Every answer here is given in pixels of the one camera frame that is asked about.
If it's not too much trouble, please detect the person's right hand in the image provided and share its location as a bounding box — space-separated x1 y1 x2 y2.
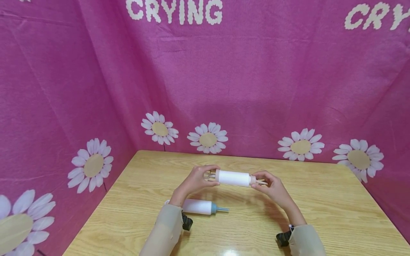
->
251 171 290 208

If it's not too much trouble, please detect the person's left hand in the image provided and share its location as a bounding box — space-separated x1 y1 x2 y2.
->
176 165 221 199

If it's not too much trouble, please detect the white roller with pink ends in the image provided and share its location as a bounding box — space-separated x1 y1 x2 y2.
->
204 169 268 188

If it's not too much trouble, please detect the person's right forearm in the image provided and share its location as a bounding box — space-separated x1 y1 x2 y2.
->
281 199 327 256

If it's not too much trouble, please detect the person's left forearm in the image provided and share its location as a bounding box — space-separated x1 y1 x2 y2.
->
138 194 190 256

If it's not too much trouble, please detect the white roller with blue end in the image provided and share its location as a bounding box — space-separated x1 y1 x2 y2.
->
164 198 230 215

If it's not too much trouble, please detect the black wrist band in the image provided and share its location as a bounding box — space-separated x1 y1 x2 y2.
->
181 212 194 231
276 224 295 248

